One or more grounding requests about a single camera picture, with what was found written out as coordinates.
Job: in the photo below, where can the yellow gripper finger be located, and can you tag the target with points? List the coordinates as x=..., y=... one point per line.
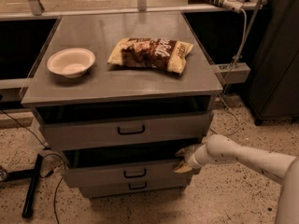
x=182, y=167
x=187, y=151

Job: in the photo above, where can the grey bottom drawer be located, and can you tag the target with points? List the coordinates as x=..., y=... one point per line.
x=132, y=187

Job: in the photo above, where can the grey top drawer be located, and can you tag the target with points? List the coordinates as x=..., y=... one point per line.
x=117, y=132

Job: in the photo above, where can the white paper bowl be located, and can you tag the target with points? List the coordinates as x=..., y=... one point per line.
x=71, y=63

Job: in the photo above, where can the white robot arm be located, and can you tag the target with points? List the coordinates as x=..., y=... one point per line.
x=281, y=168

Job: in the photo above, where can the grey drawer cabinet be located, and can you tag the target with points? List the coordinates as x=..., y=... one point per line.
x=110, y=92

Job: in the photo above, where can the black metal stand leg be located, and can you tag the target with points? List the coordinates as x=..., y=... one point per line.
x=32, y=175

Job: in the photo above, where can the grey drawer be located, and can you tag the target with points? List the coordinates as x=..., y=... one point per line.
x=132, y=187
x=115, y=168
x=117, y=132

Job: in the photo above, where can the dark cabinet at right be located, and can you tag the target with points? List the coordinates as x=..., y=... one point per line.
x=272, y=90

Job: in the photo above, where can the grey side bracket box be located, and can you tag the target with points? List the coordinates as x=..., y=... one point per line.
x=228, y=75

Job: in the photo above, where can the yellow brown chip bag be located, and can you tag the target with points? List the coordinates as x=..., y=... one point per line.
x=156, y=53

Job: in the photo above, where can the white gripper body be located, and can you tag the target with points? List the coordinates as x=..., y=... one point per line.
x=192, y=160

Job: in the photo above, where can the grey back shelf rail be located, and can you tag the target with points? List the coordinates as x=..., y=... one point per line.
x=55, y=14

